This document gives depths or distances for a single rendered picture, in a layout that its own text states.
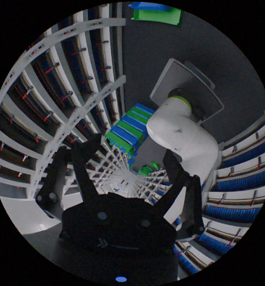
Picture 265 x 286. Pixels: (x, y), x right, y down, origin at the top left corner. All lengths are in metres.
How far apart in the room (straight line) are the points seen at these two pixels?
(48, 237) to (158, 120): 0.38
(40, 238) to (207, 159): 0.42
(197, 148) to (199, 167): 0.05
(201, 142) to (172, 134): 0.10
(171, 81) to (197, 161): 0.34
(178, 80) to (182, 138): 0.26
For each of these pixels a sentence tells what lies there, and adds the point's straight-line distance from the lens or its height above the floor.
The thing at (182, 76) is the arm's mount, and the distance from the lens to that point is 0.45.
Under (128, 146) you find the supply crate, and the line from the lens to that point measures 0.89.
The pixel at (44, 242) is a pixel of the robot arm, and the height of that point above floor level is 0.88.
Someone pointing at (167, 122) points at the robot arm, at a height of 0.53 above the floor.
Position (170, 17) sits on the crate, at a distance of 0.77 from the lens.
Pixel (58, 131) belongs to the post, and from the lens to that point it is 0.84.
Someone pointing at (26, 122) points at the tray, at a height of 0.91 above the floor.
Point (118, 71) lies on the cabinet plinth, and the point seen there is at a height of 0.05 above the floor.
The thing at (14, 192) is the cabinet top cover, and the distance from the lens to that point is 1.26.
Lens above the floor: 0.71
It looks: 16 degrees down
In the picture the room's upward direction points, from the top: 141 degrees counter-clockwise
